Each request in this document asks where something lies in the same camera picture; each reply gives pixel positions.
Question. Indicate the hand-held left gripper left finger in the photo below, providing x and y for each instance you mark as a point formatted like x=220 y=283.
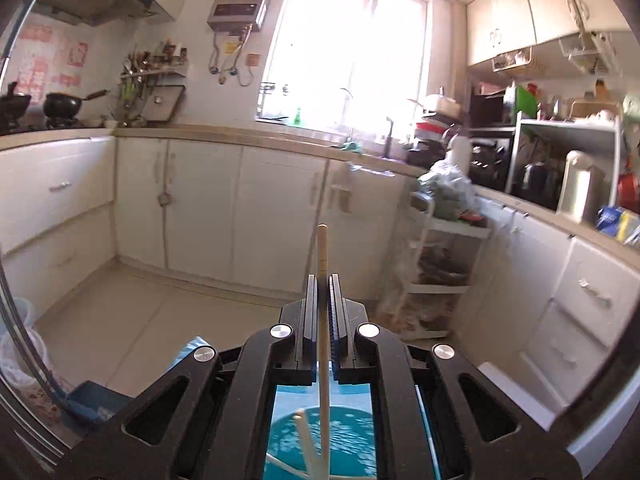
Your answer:
x=311 y=330

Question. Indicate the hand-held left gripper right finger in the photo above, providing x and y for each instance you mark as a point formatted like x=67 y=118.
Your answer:
x=335 y=330

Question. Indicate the wooden chopstick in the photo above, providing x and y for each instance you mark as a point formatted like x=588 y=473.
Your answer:
x=305 y=435
x=323 y=250
x=285 y=466

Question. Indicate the teal perforated plastic basket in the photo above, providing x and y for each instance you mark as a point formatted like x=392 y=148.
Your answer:
x=350 y=435

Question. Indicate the white trolley cart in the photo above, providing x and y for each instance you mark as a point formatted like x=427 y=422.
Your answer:
x=440 y=280

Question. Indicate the cream cabinet with doors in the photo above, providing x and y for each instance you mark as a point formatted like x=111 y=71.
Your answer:
x=240 y=215

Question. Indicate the crumpled plastic bags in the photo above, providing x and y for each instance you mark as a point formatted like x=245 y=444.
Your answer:
x=447 y=187

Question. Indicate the green cloth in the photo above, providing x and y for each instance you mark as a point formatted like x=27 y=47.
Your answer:
x=351 y=146

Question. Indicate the sink faucet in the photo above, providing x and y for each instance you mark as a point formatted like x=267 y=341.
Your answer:
x=389 y=135

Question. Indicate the green bottle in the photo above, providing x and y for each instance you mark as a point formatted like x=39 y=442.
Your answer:
x=298 y=117

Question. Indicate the blue dustpan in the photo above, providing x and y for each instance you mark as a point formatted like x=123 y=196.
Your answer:
x=97 y=402

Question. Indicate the cream cabinet with drawers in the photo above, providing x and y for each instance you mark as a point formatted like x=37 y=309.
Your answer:
x=55 y=200
x=565 y=290

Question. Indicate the black microwave oven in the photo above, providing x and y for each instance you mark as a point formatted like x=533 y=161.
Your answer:
x=492 y=155

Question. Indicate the grey hanging tray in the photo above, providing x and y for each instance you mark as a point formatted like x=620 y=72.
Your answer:
x=162 y=102

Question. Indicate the kitchen window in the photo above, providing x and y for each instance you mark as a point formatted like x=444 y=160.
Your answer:
x=345 y=50

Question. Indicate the steel thermos pot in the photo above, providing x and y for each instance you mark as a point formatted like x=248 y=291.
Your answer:
x=580 y=185

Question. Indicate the bin with plastic bag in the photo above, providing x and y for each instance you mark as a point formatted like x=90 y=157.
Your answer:
x=20 y=350

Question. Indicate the blue yellow packet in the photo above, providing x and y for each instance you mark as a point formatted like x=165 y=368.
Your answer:
x=617 y=222

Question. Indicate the white countertop shelf rack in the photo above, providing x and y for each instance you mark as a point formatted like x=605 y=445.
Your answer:
x=570 y=132

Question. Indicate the red pot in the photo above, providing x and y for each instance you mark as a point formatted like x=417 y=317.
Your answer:
x=629 y=187

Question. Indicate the black wok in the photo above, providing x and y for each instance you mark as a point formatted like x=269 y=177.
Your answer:
x=14 y=105
x=62 y=105

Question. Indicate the wall utensil rack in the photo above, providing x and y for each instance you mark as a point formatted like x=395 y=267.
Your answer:
x=152 y=62

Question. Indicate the cream wall cabinets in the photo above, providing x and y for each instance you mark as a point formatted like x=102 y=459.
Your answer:
x=530 y=10

